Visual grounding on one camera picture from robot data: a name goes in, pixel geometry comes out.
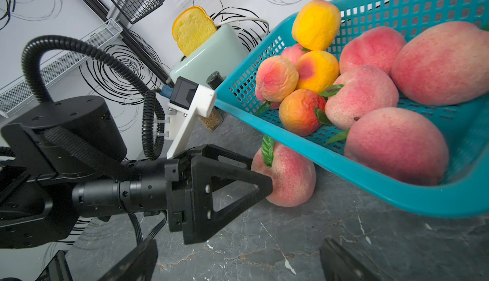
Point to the teal plastic basket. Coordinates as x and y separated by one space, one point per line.
463 190

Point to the silver lid spice jar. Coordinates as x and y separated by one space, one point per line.
213 121

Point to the white mesh wall shelf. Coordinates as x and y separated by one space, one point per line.
16 94

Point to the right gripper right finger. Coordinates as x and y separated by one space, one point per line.
339 264

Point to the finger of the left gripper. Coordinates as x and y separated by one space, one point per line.
217 158
220 193

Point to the front yellow toast slice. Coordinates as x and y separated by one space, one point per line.
192 28

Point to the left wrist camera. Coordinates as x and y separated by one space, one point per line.
187 101

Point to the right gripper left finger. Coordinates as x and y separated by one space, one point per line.
139 264

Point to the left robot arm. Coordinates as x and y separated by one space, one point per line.
66 159

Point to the pink peach with leaf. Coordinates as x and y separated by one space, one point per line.
364 89

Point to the orange red wrinkled peach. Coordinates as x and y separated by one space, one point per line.
297 112

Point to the mint green toaster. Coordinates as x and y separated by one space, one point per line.
223 52

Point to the yellow peach red spot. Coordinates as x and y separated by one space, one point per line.
316 25

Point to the black lid spice bottle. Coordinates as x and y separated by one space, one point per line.
214 80

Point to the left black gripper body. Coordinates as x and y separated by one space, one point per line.
178 197

